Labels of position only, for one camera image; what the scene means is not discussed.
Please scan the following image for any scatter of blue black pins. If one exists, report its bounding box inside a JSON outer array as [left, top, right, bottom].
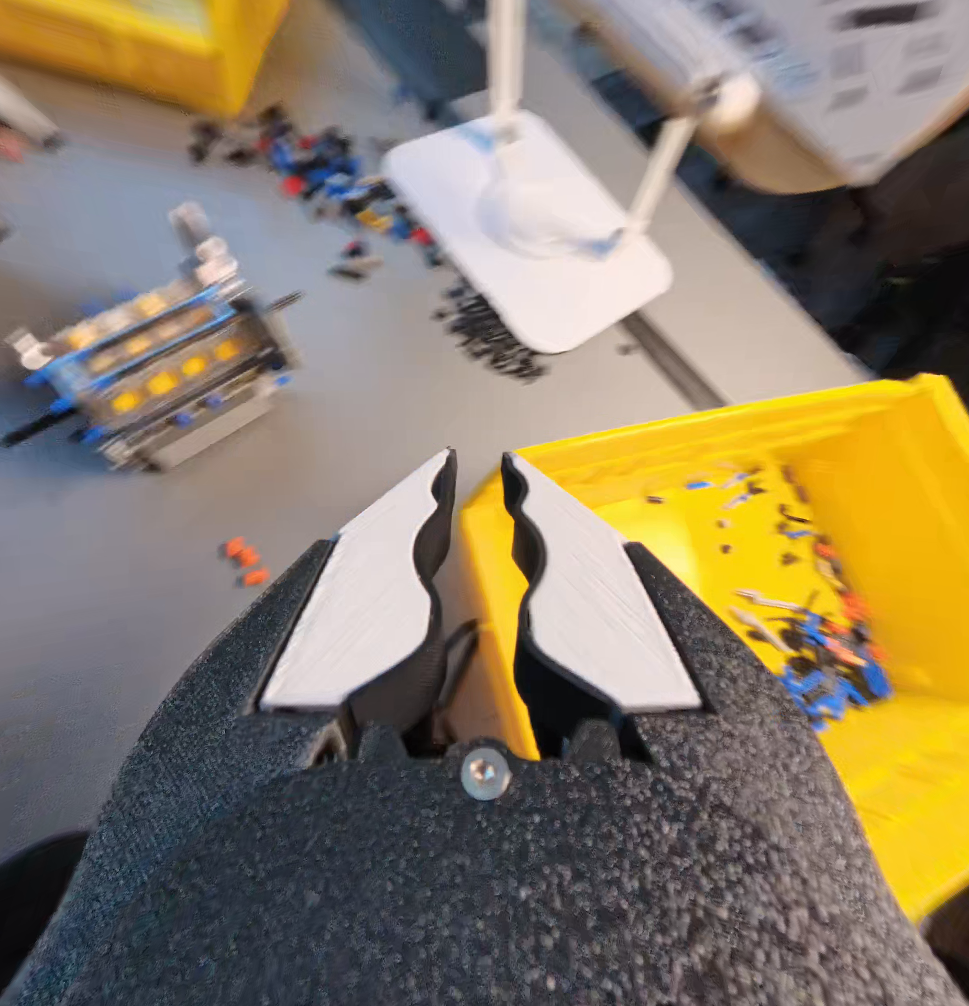
[[642, 456, 894, 732]]

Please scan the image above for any cluster of orange bushes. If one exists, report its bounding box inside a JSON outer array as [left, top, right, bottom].
[[218, 538, 275, 589]]

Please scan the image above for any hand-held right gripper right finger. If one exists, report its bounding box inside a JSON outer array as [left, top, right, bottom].
[[501, 453, 704, 748]]

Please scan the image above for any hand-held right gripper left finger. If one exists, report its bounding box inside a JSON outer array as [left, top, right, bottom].
[[259, 450, 459, 740]]

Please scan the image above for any white book stand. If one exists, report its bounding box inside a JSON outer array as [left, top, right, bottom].
[[378, 1, 969, 355]]

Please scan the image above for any large yellow plastic bin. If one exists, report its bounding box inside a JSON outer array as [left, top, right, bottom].
[[0, 1, 292, 119]]

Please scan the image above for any pile of coloured brick parts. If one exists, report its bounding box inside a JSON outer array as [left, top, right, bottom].
[[186, 103, 446, 281]]

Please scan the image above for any toy brick engine model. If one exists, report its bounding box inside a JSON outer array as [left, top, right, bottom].
[[1, 202, 305, 473]]

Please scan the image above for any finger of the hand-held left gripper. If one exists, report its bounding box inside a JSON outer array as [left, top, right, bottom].
[[0, 63, 58, 146]]

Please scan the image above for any grey desk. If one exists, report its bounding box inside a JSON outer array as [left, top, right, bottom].
[[0, 1, 969, 881]]

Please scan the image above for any pile of black pins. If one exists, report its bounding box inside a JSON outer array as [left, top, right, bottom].
[[433, 283, 552, 383]]

